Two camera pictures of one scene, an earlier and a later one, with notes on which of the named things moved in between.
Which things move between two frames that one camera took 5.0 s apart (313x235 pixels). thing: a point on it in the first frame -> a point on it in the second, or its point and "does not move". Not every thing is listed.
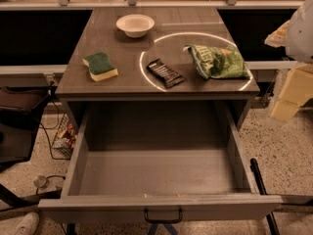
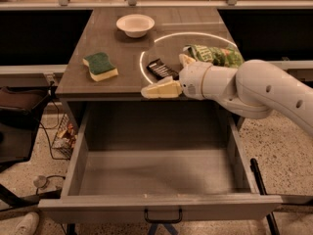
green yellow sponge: x=99 y=67 does not move
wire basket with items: x=64 y=142 does not move
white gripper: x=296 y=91 -> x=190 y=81
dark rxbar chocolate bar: x=167 y=75 does not move
